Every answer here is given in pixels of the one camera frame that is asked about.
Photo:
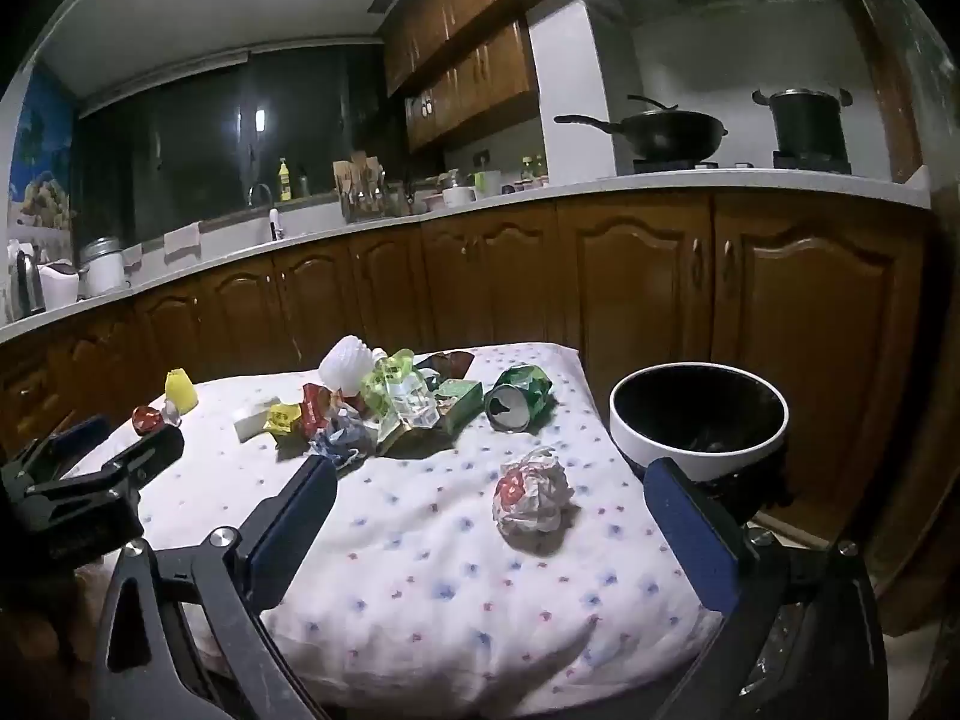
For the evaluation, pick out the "light green wrapper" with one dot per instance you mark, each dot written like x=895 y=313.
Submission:
x=373 y=390

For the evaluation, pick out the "white countertop appliance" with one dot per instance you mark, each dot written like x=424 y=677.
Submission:
x=58 y=286

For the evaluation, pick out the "wooden utensil rack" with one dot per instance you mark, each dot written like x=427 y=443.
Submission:
x=364 y=191

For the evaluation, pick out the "brown wooden base cabinets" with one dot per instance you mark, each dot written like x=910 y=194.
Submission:
x=637 y=277

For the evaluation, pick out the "dark red wrapper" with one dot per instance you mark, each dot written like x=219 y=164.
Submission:
x=450 y=364

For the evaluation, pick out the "crumpled grey blue paper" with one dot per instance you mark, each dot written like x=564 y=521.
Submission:
x=345 y=441

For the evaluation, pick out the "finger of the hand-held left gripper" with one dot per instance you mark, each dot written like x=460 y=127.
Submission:
x=79 y=433
x=154 y=450

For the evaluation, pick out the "white bin with black bag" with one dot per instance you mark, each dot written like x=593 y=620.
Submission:
x=637 y=444

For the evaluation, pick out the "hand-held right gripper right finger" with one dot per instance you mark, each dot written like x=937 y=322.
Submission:
x=690 y=532

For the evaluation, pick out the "white kitchen countertop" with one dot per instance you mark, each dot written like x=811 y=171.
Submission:
x=525 y=193

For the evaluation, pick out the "dark kitchen window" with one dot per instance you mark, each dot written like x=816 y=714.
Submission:
x=187 y=142

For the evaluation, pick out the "crumpled white red paper ball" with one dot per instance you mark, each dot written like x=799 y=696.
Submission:
x=529 y=499

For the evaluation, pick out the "black stockpot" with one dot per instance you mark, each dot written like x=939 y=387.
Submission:
x=806 y=124

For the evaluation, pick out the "crushed clear plastic bottle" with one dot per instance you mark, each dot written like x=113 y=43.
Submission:
x=411 y=394

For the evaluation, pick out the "dotted white tablecloth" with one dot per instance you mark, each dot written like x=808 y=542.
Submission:
x=420 y=577

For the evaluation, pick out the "gas stove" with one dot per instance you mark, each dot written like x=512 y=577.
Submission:
x=675 y=165

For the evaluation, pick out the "wall poster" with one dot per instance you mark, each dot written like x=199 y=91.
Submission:
x=41 y=157

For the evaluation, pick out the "small green box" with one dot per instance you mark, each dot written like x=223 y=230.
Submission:
x=461 y=401

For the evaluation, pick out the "electric kettle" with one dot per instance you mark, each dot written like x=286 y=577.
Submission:
x=26 y=285

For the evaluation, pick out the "shiny red wrapper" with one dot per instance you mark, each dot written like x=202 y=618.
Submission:
x=315 y=409

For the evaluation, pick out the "black wok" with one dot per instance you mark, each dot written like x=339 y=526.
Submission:
x=667 y=135

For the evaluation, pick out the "yellow red wrapper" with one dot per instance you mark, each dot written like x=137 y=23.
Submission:
x=283 y=418

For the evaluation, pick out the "hanging dish cloth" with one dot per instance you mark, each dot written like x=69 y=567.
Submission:
x=182 y=240

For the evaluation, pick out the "ceiling vent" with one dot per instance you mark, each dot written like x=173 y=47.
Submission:
x=382 y=0

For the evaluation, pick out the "brown wooden wall cabinets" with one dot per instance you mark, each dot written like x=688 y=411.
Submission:
x=480 y=67

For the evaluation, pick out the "bright yellow packet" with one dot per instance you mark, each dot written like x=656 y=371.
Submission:
x=181 y=390

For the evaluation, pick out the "small round red packet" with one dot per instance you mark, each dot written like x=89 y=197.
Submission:
x=148 y=420

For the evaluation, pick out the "yellow detergent bottle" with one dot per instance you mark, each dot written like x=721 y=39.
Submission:
x=284 y=180

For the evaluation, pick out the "chrome sink faucet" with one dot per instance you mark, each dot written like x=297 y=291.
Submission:
x=260 y=195

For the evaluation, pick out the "white foam fruit net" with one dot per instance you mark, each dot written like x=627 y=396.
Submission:
x=345 y=364

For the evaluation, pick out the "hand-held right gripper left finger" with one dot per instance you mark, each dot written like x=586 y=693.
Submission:
x=296 y=517

